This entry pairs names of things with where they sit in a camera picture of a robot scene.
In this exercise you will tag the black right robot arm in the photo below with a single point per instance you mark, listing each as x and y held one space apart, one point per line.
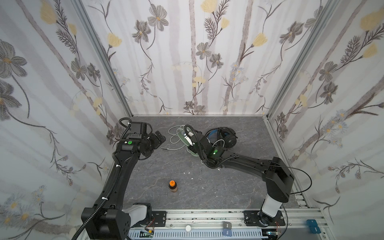
214 148

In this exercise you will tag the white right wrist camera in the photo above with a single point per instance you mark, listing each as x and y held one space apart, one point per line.
187 138

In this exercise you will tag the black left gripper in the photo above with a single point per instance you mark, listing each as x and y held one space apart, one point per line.
155 140

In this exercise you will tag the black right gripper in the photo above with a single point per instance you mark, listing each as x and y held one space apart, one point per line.
194 141

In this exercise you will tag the orange cap brown bottle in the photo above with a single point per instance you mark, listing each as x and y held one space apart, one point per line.
173 186

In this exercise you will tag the mint green wired headphones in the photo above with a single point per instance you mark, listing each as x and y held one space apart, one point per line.
177 135

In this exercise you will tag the black wired headphones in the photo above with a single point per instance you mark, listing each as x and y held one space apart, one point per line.
228 135

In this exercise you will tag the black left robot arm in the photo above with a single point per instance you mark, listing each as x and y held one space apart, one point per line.
106 220

